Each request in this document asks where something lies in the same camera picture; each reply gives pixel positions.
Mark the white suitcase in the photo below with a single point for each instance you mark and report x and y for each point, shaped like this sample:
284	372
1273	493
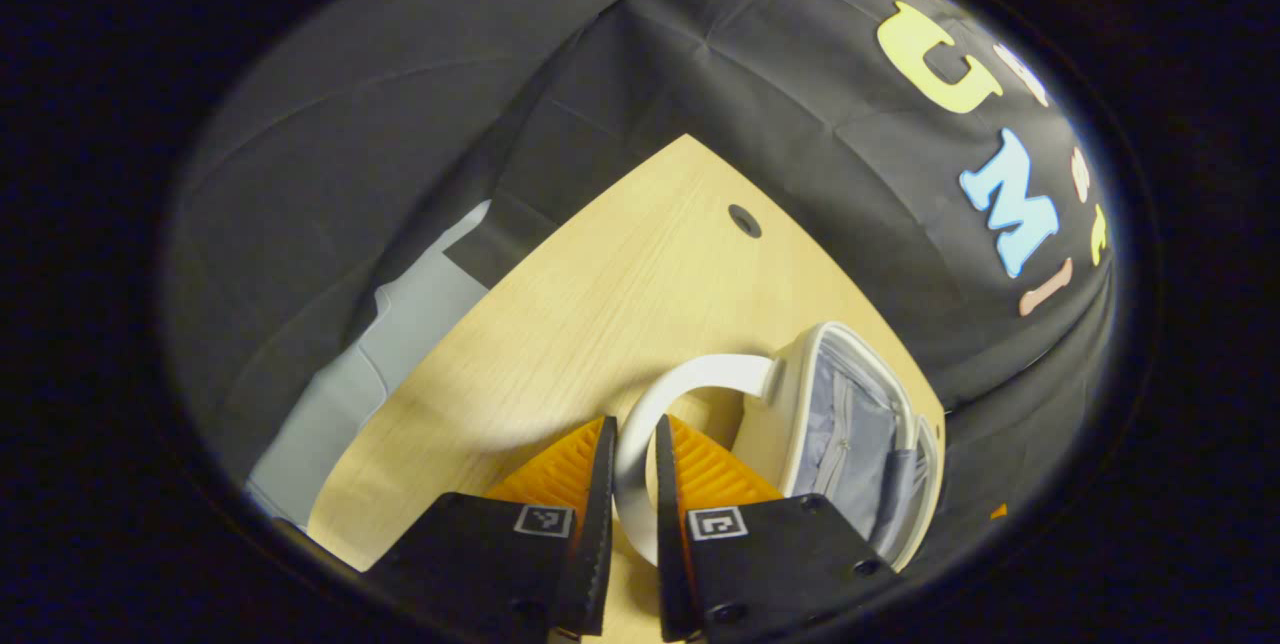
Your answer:
850	424

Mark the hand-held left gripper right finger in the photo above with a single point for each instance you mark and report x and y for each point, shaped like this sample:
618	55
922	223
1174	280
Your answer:
668	544

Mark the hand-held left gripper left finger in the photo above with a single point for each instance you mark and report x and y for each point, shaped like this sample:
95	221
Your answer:
600	524

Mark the black backdrop cloth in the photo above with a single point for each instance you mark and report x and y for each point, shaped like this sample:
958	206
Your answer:
400	74

